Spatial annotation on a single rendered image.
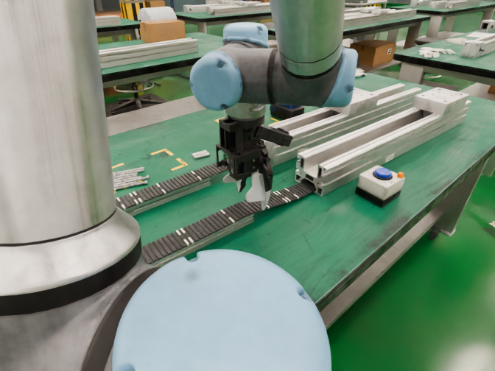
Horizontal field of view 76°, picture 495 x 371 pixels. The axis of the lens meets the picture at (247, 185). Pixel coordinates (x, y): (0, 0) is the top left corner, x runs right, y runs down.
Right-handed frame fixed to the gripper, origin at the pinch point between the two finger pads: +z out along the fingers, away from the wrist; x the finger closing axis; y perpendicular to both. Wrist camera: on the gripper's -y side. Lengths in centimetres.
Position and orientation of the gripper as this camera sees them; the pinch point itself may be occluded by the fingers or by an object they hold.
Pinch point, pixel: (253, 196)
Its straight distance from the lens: 72.4
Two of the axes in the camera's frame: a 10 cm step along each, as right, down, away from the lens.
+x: 6.1, 4.4, -6.6
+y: -7.9, 3.4, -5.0
